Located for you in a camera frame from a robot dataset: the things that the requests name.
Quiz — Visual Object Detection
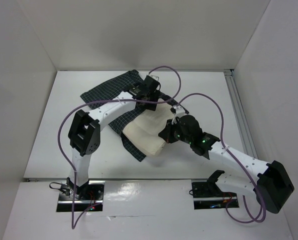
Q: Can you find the dark blue checkered pillowcase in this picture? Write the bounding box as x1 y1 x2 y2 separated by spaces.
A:
80 69 178 162

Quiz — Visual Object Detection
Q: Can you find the cream white pillow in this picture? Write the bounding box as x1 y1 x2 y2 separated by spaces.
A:
122 103 174 157

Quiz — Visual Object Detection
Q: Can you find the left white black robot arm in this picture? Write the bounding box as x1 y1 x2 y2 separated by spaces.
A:
67 75 161 200

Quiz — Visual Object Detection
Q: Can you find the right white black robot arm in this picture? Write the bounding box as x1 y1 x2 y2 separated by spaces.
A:
158 115 295 214

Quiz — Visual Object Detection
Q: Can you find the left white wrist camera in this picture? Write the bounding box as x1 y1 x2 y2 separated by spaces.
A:
148 74 160 82

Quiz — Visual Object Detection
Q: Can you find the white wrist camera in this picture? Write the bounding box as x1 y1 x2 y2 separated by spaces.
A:
170 105 188 125
148 74 160 82

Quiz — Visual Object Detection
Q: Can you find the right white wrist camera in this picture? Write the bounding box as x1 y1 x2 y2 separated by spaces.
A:
170 105 188 125

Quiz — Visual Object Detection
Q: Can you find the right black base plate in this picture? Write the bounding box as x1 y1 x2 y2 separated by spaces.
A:
188 179 240 210

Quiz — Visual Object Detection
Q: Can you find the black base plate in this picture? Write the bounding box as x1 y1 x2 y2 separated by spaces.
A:
49 182 105 213
188 179 240 210

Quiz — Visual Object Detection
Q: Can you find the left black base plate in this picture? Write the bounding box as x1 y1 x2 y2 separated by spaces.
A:
49 182 105 213

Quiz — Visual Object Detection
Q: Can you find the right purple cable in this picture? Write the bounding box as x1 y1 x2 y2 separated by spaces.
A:
173 93 266 224

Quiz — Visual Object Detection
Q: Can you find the purple cable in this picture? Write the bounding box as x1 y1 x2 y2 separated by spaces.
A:
173 93 266 224
57 65 182 230

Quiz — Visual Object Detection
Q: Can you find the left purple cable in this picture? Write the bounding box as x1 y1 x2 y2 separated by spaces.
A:
57 65 182 230

